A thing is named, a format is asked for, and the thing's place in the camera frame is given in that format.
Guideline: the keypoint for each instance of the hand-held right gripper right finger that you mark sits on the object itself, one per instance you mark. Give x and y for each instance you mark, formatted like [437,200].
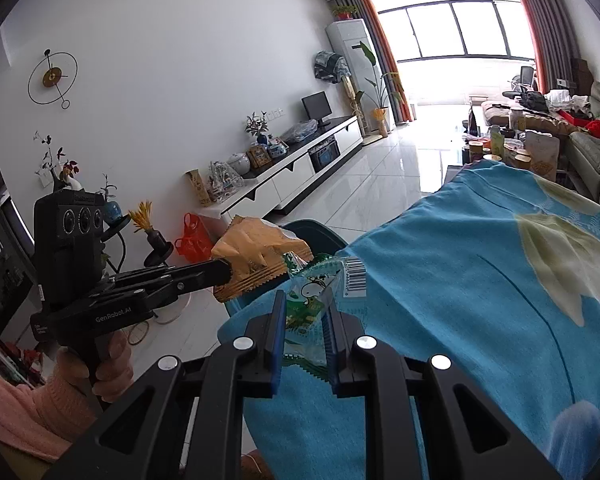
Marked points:
[332,352]

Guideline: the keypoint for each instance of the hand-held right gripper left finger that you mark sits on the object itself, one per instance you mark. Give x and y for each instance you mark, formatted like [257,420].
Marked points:
[279,332]

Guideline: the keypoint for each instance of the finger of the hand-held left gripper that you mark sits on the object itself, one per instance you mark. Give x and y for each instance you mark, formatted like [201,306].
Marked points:
[205,272]
[167,301]

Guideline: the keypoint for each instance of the gold snack wrapper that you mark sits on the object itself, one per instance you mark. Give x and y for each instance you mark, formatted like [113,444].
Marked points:
[250,250]

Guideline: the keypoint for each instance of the green clear snack wrapper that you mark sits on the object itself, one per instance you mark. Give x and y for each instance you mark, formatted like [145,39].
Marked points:
[310,285]

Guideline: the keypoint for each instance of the teal plastic bin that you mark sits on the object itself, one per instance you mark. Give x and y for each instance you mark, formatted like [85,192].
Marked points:
[320,240]

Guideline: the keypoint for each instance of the person's left forearm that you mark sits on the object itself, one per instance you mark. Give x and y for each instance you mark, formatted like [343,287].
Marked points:
[25,410]

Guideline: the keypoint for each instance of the person's left hand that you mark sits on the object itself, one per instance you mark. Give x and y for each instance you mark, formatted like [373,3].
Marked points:
[116,370]

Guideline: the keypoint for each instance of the red plastic bag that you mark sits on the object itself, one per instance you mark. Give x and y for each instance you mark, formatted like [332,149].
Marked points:
[192,242]

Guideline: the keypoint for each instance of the blue round vase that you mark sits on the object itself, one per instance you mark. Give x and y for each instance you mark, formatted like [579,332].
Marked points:
[112,211]

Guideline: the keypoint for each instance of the red berry branch vase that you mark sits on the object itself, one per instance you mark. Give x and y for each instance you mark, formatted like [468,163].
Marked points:
[60,165]

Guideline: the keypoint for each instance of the yellow dried flowers black vase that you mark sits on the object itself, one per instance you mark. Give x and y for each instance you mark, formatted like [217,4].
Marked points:
[145,217]

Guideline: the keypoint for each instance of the tan paper box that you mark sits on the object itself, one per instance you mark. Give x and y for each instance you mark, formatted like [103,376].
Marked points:
[198,187]

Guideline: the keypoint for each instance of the clear toy package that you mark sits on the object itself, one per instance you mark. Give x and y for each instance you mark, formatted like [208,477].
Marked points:
[225,176]

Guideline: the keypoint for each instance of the white TV cabinet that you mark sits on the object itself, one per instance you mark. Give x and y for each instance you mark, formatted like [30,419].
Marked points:
[290,180]

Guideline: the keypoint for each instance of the blue floral blanket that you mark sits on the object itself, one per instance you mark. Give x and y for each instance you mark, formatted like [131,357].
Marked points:
[455,285]

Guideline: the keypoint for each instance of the blue white porcelain jar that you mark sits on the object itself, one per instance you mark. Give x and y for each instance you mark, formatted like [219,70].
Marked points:
[278,148]

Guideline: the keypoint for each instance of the small plant blue vase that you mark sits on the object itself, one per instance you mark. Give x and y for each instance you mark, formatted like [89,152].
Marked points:
[257,127]

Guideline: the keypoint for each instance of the clear plastic bag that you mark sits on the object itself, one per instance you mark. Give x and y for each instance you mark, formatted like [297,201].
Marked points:
[300,132]

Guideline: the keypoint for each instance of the black monitor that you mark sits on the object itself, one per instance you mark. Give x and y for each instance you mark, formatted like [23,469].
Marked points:
[316,105]

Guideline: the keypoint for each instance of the glass coffee table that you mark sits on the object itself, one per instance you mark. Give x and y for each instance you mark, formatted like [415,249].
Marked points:
[460,170]

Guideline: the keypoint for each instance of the covered standing fan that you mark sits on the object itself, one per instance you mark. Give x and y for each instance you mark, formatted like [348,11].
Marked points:
[330,66]

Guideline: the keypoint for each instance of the tall leafy plant yellow vase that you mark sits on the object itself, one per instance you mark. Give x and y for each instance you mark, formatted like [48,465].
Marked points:
[377,95]

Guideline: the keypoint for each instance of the amber glass jar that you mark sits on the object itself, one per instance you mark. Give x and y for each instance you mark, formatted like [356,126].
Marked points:
[476,151]

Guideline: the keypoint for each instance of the green canister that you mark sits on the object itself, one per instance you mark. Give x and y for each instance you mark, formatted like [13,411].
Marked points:
[496,141]

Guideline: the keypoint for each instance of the white standing air conditioner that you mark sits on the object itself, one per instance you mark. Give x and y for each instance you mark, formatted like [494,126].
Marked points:
[352,35]

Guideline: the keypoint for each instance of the kraft paper pouch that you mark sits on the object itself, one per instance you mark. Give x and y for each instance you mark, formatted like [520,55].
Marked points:
[541,155]

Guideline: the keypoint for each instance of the grey orange curtain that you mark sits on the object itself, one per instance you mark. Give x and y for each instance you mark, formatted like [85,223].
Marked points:
[550,25]
[375,35]

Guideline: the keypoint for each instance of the potted plant red pot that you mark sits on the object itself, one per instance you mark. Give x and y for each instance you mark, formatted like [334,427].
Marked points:
[344,11]

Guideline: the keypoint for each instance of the black bag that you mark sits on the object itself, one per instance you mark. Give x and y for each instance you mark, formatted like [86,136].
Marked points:
[532,101]

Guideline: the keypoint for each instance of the green leather sofa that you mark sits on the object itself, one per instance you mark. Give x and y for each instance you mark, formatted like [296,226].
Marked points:
[590,155]

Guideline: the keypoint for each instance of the black office chair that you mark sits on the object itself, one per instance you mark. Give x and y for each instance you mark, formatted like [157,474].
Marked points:
[526,76]

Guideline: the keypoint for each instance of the white clothes pile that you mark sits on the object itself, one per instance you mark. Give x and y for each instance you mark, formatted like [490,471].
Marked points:
[559,99]

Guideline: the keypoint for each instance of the large window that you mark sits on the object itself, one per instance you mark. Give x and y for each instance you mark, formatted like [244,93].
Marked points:
[455,30]

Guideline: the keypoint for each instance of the picture frame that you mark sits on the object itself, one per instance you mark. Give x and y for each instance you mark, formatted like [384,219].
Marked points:
[259,156]

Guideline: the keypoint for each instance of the round wall clock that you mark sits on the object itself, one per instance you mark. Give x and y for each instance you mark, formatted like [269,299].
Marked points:
[51,76]

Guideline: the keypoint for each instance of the wall socket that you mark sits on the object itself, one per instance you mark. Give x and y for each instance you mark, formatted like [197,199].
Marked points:
[275,113]

